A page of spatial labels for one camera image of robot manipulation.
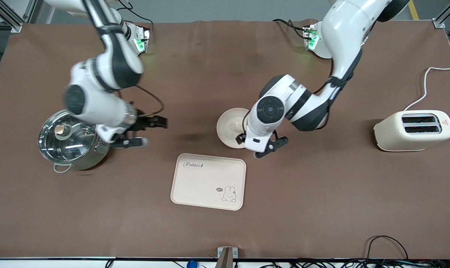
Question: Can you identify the round beige plate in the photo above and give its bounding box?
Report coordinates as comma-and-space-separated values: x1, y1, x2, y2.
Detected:
216, 108, 252, 149

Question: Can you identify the beige rabbit print tray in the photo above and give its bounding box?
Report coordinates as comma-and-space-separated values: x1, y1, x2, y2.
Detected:
170, 153, 247, 211

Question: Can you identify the steel electric cooking pot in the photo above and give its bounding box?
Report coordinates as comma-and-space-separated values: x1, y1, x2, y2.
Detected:
38, 109, 111, 173

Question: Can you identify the glass pot lid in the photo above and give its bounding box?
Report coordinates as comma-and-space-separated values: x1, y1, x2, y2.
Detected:
38, 109, 99, 163

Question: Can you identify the brown table cloth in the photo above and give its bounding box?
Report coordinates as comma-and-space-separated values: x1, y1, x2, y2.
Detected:
0, 19, 450, 259

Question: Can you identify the cream two-slot toaster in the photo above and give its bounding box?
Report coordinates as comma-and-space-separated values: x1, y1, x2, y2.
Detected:
373, 110, 450, 152

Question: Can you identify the black right arm wrist cable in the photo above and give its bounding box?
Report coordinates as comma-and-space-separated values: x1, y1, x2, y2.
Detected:
136, 85, 165, 117

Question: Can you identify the black right arm base cable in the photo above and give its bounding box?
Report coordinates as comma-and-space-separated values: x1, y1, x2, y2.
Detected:
115, 0, 153, 29

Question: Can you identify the black arm base cable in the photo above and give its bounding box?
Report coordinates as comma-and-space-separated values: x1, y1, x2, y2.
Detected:
273, 19, 308, 39
115, 0, 153, 29

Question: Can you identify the black left arm base cable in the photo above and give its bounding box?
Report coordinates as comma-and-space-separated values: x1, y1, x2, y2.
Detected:
273, 19, 308, 39

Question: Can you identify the grey metal camera bracket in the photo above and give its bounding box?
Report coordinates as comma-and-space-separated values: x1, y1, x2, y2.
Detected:
217, 247, 238, 268

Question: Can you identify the aluminium frame profile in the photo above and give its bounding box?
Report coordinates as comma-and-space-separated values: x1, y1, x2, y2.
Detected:
0, 0, 37, 32
434, 0, 450, 29

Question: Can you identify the black looped cable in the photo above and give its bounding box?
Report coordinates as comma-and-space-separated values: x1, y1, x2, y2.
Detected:
367, 235, 409, 261

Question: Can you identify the black cable bundle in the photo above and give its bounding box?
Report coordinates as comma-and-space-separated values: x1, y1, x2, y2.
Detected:
244, 258, 450, 268

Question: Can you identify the white toaster power cable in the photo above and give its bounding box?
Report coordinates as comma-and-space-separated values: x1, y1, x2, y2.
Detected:
404, 66, 450, 111

